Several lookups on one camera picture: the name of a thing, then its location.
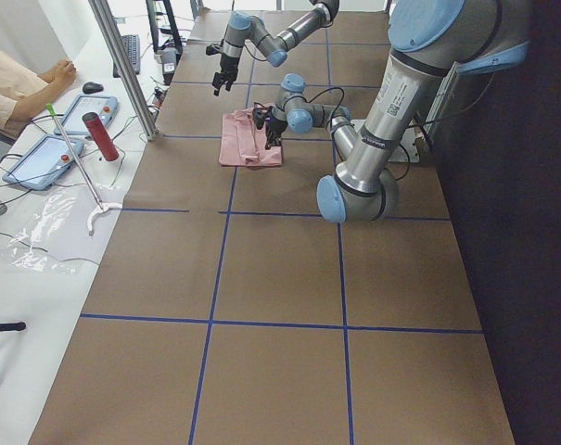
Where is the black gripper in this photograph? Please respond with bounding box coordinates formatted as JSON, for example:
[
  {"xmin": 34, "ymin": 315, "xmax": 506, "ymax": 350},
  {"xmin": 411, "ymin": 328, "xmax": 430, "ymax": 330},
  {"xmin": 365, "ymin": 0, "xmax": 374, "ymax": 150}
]
[
  {"xmin": 265, "ymin": 116, "xmax": 287, "ymax": 149},
  {"xmin": 211, "ymin": 54, "xmax": 240, "ymax": 96}
]

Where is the pink snoopy t-shirt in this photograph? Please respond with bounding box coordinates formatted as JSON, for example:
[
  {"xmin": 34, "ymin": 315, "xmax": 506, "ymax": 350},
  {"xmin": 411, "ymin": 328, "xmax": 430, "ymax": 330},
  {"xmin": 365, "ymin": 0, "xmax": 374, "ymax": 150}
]
[{"xmin": 219, "ymin": 108, "xmax": 283, "ymax": 168}]

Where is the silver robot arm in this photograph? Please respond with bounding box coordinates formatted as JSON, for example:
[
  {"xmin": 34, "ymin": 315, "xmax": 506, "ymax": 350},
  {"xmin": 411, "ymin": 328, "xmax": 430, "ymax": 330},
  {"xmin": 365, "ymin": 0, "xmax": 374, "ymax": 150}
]
[
  {"xmin": 253, "ymin": 1, "xmax": 532, "ymax": 223},
  {"xmin": 206, "ymin": 1, "xmax": 340, "ymax": 96}
]

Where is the black box device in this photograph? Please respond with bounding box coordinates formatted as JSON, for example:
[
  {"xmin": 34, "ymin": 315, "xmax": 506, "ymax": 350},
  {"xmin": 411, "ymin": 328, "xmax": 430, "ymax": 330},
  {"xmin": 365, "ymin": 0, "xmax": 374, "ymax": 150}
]
[{"xmin": 160, "ymin": 47, "xmax": 180, "ymax": 85}]

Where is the black keyboard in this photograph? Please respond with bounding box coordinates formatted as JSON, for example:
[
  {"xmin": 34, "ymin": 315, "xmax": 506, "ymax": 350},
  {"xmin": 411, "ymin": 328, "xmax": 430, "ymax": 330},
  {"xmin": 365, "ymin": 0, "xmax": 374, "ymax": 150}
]
[{"xmin": 121, "ymin": 34, "xmax": 141, "ymax": 74}]

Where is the red thermos bottle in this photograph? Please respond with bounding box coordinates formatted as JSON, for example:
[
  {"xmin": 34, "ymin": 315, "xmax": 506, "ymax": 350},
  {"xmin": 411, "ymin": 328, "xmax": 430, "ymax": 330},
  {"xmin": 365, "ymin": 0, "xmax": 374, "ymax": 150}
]
[{"xmin": 82, "ymin": 112, "xmax": 119, "ymax": 161}]

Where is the black computer mouse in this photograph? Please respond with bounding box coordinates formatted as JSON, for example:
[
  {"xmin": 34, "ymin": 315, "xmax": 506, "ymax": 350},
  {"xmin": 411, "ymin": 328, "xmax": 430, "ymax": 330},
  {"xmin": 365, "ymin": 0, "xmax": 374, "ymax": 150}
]
[{"xmin": 83, "ymin": 82, "xmax": 104, "ymax": 95}]

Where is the far blue teach pendant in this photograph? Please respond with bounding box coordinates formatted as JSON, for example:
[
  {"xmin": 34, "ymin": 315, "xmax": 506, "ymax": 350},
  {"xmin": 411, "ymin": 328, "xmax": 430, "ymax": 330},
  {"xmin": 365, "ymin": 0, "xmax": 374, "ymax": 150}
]
[{"xmin": 59, "ymin": 95, "xmax": 119, "ymax": 136}]

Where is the blue teach pendant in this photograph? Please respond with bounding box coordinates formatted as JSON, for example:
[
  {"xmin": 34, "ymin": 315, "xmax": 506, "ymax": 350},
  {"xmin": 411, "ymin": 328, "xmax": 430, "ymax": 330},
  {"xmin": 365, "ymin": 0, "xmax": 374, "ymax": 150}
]
[
  {"xmin": 59, "ymin": 95, "xmax": 119, "ymax": 136},
  {"xmin": 2, "ymin": 135, "xmax": 74, "ymax": 191}
]

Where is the metal reacher grabber tool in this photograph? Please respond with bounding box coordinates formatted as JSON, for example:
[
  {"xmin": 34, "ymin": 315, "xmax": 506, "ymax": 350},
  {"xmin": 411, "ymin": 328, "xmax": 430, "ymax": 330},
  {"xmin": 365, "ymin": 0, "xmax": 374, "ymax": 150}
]
[{"xmin": 45, "ymin": 103, "xmax": 122, "ymax": 236}]

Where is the near blue teach pendant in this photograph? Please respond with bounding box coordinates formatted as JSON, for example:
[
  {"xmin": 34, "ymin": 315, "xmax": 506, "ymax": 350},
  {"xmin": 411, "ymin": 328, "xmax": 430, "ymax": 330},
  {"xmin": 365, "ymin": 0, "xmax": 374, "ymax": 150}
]
[{"xmin": 2, "ymin": 135, "xmax": 74, "ymax": 191}]

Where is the seated person beige shirt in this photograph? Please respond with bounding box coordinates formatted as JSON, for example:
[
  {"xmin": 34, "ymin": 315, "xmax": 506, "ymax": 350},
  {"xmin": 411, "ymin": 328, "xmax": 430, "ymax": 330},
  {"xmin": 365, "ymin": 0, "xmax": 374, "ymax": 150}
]
[{"xmin": 0, "ymin": 49, "xmax": 77, "ymax": 141}]

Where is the clear plastic bag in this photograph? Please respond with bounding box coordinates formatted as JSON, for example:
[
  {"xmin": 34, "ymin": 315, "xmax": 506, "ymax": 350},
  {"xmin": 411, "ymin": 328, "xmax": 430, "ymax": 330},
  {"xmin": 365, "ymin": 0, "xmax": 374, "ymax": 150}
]
[{"xmin": 0, "ymin": 185, "xmax": 120, "ymax": 274}]

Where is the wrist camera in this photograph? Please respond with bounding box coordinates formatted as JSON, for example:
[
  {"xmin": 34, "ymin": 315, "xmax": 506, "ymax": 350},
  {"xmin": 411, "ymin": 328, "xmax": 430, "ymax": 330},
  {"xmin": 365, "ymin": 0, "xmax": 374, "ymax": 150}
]
[
  {"xmin": 206, "ymin": 43, "xmax": 223, "ymax": 56},
  {"xmin": 252, "ymin": 105, "xmax": 273, "ymax": 130}
]

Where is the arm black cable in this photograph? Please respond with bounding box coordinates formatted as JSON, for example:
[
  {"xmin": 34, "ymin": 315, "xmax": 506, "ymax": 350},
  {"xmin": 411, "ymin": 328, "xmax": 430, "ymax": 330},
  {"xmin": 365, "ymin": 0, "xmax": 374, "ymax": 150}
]
[{"xmin": 302, "ymin": 85, "xmax": 349, "ymax": 129}]

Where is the aluminium frame post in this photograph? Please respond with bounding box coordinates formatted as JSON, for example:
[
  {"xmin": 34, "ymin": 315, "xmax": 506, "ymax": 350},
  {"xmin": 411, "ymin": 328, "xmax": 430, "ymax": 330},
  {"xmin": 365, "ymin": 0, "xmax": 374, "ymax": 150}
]
[{"xmin": 88, "ymin": 0, "xmax": 159, "ymax": 141}]

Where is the white pedestal column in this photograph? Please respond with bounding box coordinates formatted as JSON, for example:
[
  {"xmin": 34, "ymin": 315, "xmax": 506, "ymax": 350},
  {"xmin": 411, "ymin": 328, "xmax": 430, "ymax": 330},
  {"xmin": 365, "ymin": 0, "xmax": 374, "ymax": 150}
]
[{"xmin": 345, "ymin": 120, "xmax": 419, "ymax": 169}]

